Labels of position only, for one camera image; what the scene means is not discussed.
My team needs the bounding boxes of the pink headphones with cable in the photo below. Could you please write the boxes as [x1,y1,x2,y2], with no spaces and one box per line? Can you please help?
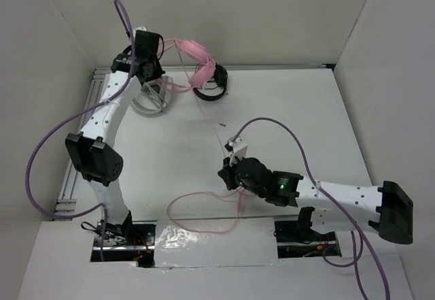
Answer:
[156,36,253,235]

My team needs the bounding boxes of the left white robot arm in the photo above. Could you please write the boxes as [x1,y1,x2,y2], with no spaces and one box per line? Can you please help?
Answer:
[65,27,164,245]

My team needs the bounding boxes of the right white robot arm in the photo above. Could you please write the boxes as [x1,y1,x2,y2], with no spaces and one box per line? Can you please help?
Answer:
[217,158,413,244]

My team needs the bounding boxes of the white grey headphones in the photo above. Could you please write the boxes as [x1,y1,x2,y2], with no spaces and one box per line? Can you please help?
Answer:
[130,81,172,118]

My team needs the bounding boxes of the white taped cover sheet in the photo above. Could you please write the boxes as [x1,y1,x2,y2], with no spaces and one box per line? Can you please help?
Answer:
[154,218,279,268]

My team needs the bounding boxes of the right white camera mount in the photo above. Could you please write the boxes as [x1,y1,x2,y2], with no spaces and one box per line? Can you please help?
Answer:
[224,136,248,166]

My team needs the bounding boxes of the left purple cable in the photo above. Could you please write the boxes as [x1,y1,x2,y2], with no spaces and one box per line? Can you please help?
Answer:
[27,0,139,263]

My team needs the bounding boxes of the purple cable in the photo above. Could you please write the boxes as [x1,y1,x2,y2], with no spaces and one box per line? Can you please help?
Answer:
[232,117,392,300]
[27,0,139,263]

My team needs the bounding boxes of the black headphones with cable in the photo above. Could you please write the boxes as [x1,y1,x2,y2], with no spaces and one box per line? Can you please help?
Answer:
[193,64,228,102]

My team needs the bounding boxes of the back aluminium rail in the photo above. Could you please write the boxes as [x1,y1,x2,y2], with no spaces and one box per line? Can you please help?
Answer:
[94,63,336,74]

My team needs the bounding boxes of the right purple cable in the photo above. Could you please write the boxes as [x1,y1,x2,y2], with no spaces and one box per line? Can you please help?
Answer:
[232,117,392,300]

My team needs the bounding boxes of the left aluminium rail frame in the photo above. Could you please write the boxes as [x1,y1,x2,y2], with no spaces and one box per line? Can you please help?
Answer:
[54,67,109,216]

